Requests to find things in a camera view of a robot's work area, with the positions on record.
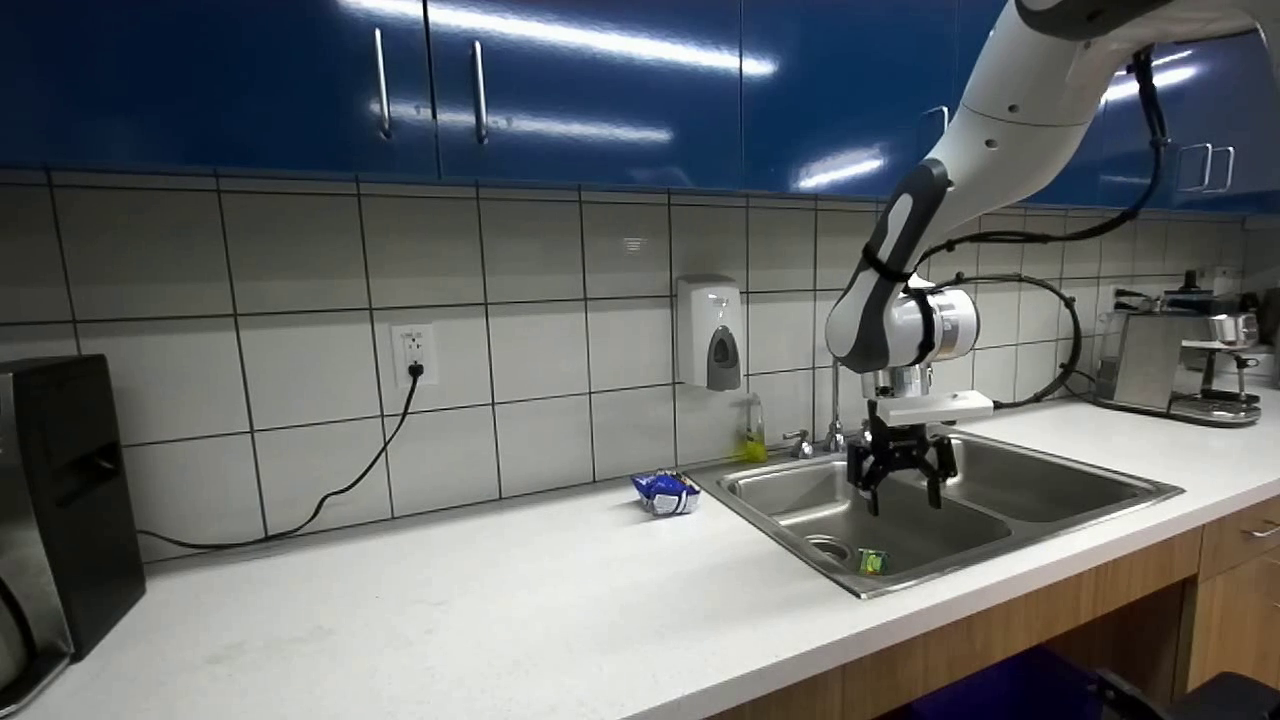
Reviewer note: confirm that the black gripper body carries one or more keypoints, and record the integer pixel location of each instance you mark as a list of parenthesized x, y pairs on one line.
[(906, 440)]

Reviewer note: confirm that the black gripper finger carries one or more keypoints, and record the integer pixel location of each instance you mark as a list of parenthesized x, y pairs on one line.
[(872, 476), (936, 475)]

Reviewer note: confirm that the green chocolate bar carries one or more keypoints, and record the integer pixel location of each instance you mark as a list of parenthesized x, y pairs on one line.
[(870, 560)]

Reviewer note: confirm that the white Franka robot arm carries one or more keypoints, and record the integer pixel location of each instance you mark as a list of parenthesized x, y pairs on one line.
[(1012, 121)]

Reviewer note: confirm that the stainless steel double sink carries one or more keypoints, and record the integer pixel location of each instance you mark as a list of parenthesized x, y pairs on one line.
[(1012, 485)]

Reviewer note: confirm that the wooden sink apron panel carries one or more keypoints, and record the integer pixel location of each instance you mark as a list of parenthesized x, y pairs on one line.
[(963, 642)]

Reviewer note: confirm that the yellow green dish soap bottle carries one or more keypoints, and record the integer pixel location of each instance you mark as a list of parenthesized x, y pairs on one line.
[(755, 440)]

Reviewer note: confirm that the blue white snack packet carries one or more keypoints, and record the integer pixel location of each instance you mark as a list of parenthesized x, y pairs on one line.
[(664, 493)]

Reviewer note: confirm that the silver espresso machine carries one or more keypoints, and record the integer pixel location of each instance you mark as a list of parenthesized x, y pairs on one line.
[(1147, 361)]

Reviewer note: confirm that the wooden base cabinet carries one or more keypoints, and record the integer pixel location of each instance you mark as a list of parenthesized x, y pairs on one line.
[(1240, 601)]

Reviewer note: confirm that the dark seat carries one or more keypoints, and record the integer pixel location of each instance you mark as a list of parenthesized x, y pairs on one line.
[(1200, 702)]

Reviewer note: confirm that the black box appliance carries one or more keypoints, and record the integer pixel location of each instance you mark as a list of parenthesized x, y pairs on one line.
[(87, 507)]

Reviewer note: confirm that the white wall soap dispenser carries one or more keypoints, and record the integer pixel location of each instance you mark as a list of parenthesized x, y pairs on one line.
[(706, 332)]

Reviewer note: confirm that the white wall outlet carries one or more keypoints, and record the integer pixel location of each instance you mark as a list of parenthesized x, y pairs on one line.
[(414, 348)]

